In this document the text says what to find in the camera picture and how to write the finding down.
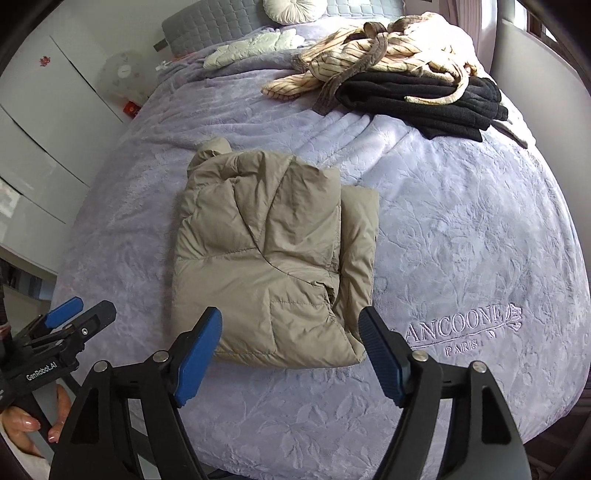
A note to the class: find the pink curtain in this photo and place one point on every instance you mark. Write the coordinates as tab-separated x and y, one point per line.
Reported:
478	18

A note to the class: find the left hand on gripper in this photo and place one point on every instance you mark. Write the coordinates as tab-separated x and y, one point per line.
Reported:
18	424

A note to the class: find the cream striped robe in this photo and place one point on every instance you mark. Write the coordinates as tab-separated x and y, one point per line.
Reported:
425	45

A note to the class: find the round cream pleated cushion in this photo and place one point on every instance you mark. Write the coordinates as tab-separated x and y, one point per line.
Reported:
293	12

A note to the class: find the pale green folded garment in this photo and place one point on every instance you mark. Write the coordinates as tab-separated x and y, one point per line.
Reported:
262	43

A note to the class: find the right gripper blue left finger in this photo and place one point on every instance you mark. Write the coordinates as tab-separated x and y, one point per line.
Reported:
96	441

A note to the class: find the window with dark frame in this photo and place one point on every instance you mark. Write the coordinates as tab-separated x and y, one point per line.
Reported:
569	22

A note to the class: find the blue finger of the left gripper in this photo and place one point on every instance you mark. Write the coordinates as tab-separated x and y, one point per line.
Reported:
63	313

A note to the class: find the beige puffer down jacket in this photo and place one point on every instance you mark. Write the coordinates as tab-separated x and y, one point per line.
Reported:
283	249

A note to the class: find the white wardrobe with drawers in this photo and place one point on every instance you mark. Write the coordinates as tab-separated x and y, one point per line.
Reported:
56	133

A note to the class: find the white round desk fan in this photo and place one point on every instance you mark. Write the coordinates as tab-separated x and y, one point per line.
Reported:
127	75

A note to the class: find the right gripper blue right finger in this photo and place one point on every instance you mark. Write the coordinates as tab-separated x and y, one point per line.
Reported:
483	441

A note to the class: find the red small box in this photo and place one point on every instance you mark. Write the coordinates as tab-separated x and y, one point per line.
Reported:
131	109

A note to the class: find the grey quilted headboard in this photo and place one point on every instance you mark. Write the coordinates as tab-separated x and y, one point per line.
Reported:
207	23

